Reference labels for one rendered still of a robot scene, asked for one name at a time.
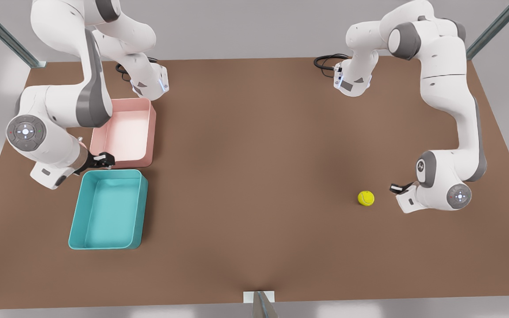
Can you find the pink rectangular tray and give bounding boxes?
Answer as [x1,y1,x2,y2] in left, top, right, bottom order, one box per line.
[89,98,156,169]

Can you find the teal rectangular tray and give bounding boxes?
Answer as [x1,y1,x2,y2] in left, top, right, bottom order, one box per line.
[68,169,148,250]

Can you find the black cable loop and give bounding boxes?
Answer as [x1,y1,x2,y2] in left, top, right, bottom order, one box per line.
[314,54,350,79]
[116,57,159,82]

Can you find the silver frame post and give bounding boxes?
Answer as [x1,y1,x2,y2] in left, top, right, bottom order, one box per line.
[0,0,47,69]
[243,291,279,318]
[466,0,509,61]

